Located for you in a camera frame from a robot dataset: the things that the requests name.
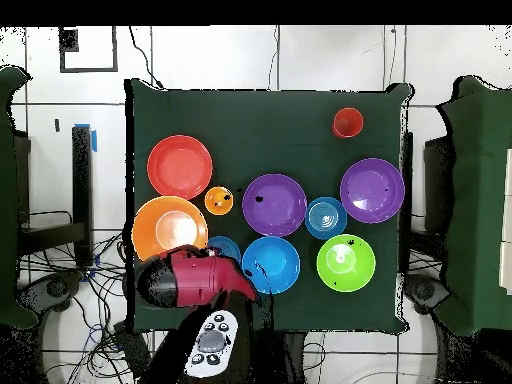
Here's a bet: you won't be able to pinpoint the small translucent blue bowl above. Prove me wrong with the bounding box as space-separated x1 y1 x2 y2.
206 235 242 263
304 196 349 241

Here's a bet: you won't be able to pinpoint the large orange bowl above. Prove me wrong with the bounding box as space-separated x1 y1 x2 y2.
131 195 209 262

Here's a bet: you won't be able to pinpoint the purple bowl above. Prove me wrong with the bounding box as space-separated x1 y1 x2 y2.
339 157 406 224
241 172 308 238

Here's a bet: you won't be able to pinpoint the orange cup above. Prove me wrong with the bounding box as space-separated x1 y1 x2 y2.
204 186 235 216

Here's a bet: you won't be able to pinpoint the dark green tablecloth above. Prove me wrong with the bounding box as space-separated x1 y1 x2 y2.
125 78 413 335

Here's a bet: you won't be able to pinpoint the red shallow bowl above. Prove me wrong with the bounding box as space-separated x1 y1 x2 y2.
146 134 214 201

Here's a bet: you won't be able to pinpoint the green bowl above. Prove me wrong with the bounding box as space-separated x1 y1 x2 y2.
316 233 377 293

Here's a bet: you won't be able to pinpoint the red cup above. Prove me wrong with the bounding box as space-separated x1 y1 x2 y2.
331 106 365 140

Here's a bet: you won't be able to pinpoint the black metal stand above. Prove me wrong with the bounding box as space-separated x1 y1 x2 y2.
17 125 94 267

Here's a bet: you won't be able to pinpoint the blue tape strip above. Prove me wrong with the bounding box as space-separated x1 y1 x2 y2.
74 123 98 153

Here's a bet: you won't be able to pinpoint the black power brick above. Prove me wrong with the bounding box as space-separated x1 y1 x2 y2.
113 319 151 379

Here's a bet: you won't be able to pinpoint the green cloth side table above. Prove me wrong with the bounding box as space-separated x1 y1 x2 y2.
433 75 512 337
0 65 39 329

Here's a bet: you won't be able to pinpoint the white box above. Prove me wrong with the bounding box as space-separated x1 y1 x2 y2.
497 147 512 295

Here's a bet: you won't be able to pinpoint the tangled floor cables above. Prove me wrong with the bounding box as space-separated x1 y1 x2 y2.
17 231 137 384

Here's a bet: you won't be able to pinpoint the black pedestal leg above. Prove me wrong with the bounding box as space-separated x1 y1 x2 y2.
403 273 453 315
17 271 85 313

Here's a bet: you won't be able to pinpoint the black floor cable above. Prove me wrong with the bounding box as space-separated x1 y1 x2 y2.
128 26 165 90

